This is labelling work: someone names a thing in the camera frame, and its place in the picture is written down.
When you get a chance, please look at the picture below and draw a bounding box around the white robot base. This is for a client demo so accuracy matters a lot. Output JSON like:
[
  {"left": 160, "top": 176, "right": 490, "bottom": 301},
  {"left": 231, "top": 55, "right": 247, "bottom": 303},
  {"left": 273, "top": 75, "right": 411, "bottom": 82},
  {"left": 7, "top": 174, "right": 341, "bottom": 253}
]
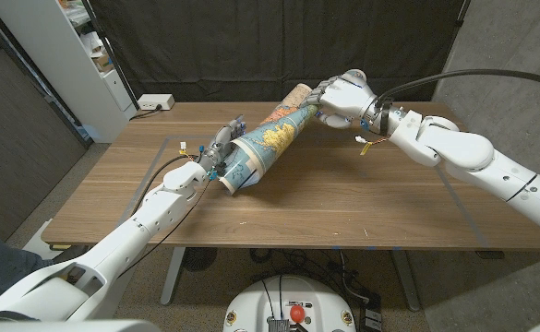
[{"left": 222, "top": 275, "right": 357, "bottom": 332}]

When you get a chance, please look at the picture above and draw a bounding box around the black backdrop stand pole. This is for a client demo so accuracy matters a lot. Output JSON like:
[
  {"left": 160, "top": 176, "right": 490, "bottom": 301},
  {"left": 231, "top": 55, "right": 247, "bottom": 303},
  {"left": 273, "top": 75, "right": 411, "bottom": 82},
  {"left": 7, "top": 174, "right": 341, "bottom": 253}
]
[
  {"left": 453, "top": 0, "right": 472, "bottom": 29},
  {"left": 80, "top": 0, "right": 140, "bottom": 111}
]

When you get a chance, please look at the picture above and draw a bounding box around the black power brick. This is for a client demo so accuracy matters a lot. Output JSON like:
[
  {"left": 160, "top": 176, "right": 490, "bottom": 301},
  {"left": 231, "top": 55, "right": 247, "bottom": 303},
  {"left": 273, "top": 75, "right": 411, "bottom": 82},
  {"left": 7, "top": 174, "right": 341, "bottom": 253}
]
[{"left": 359, "top": 294, "right": 384, "bottom": 332}]

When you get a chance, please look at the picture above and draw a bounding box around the colourful paper map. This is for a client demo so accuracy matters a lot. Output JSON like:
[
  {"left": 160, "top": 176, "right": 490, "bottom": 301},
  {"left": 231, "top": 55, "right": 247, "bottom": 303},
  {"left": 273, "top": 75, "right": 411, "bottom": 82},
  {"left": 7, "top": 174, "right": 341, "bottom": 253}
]
[{"left": 217, "top": 82, "right": 321, "bottom": 196}]

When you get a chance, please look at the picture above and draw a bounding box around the white shelf cabinet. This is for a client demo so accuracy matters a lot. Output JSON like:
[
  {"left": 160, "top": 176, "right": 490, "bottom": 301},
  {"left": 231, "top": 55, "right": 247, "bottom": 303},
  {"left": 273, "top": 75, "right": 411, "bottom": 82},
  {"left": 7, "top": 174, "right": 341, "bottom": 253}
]
[{"left": 0, "top": 0, "right": 138, "bottom": 144}]

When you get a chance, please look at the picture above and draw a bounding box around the grey metal table leg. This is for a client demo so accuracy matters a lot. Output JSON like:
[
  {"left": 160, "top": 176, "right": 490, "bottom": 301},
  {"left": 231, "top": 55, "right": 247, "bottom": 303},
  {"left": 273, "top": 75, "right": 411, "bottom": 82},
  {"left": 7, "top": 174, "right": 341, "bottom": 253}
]
[
  {"left": 160, "top": 247, "right": 186, "bottom": 306},
  {"left": 391, "top": 250, "right": 422, "bottom": 313}
]

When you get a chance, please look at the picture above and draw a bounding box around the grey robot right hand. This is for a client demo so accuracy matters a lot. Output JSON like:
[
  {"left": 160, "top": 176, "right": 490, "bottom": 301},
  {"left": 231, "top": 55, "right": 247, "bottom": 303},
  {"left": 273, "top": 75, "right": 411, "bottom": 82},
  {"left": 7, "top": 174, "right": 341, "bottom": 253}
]
[{"left": 300, "top": 68, "right": 393, "bottom": 136}]

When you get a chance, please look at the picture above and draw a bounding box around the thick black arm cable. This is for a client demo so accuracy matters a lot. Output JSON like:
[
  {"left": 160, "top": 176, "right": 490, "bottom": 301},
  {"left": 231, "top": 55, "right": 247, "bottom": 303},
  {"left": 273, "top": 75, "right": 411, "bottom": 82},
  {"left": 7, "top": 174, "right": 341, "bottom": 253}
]
[
  {"left": 375, "top": 68, "right": 540, "bottom": 110},
  {"left": 130, "top": 154, "right": 197, "bottom": 218}
]

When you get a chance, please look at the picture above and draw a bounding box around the black fabric backdrop curtain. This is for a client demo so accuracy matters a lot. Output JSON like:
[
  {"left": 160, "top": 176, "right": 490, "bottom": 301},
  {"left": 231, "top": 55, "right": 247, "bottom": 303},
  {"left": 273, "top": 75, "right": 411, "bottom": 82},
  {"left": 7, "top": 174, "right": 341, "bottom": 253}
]
[{"left": 89, "top": 0, "right": 472, "bottom": 103}]

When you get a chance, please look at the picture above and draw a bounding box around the dark person shoe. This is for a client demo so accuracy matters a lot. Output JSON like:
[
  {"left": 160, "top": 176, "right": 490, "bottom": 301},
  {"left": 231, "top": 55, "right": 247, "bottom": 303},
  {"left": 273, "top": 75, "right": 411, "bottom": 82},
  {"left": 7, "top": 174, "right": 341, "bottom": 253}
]
[{"left": 50, "top": 244, "right": 93, "bottom": 273}]

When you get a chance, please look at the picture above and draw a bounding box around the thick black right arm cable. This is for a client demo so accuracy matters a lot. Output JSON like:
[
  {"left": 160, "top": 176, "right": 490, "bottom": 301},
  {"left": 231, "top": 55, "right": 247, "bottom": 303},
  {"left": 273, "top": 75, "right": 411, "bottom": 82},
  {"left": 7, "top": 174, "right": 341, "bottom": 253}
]
[{"left": 375, "top": 68, "right": 540, "bottom": 110}]

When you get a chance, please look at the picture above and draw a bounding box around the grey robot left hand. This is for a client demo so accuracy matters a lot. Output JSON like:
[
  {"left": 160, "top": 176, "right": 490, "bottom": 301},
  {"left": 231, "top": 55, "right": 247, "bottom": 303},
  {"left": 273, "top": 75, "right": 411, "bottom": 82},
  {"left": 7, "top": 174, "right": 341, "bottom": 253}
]
[{"left": 198, "top": 114, "right": 247, "bottom": 181}]

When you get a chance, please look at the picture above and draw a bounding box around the person leg in blue jeans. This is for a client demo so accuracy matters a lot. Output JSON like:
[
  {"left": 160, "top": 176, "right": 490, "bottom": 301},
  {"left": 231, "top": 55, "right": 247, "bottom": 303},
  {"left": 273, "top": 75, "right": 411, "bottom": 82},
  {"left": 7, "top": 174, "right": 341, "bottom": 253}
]
[{"left": 0, "top": 219, "right": 54, "bottom": 308}]

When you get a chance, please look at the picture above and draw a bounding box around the white power strip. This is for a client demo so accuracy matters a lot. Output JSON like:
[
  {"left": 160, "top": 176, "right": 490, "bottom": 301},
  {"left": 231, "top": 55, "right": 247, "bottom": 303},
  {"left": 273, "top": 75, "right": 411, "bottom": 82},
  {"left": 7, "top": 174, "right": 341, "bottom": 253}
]
[{"left": 137, "top": 93, "right": 176, "bottom": 112}]

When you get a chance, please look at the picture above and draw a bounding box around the small cardboard box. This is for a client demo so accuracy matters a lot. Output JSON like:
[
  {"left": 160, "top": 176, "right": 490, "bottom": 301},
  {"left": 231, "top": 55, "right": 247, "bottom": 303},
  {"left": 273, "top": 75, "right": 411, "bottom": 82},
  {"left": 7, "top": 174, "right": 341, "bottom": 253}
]
[{"left": 91, "top": 53, "right": 114, "bottom": 73}]

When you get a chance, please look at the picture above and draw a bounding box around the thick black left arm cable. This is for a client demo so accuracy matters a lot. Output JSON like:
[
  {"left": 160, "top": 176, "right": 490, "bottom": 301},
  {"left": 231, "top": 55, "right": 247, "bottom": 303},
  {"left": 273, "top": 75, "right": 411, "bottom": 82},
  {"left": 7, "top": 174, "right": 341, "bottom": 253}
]
[{"left": 130, "top": 154, "right": 197, "bottom": 218}]

